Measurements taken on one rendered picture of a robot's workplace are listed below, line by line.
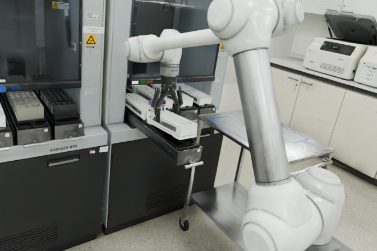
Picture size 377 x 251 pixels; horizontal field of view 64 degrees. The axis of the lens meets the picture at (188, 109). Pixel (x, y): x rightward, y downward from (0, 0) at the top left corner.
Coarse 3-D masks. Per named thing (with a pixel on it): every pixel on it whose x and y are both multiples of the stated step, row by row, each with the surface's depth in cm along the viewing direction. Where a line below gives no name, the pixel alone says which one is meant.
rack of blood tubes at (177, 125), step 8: (152, 112) 151; (160, 112) 154; (168, 112) 154; (152, 120) 151; (160, 120) 152; (168, 120) 139; (176, 120) 140; (184, 120) 142; (160, 128) 145; (168, 128) 140; (176, 128) 134; (184, 128) 133; (192, 128) 136; (176, 136) 135; (192, 136) 137
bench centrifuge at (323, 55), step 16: (336, 16) 321; (352, 16) 304; (368, 16) 293; (336, 32) 350; (352, 32) 331; (368, 32) 313; (320, 48) 322; (336, 48) 310; (352, 48) 299; (304, 64) 338; (320, 64) 323; (336, 64) 308; (352, 64) 297
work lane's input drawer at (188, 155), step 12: (132, 120) 164; (144, 120) 156; (144, 132) 154; (156, 132) 147; (156, 144) 146; (168, 144) 137; (180, 144) 139; (192, 144) 138; (180, 156) 133; (192, 156) 137
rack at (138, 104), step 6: (126, 96) 175; (132, 96) 176; (138, 96) 177; (126, 102) 176; (132, 102) 166; (138, 102) 168; (144, 102) 170; (132, 108) 172; (138, 108) 161; (144, 108) 160; (138, 114) 162; (144, 114) 157
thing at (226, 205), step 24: (216, 120) 169; (240, 120) 175; (240, 144) 147; (288, 144) 152; (312, 144) 156; (192, 168) 184; (240, 168) 211; (216, 192) 198; (240, 192) 202; (216, 216) 175; (240, 216) 178; (240, 240) 159
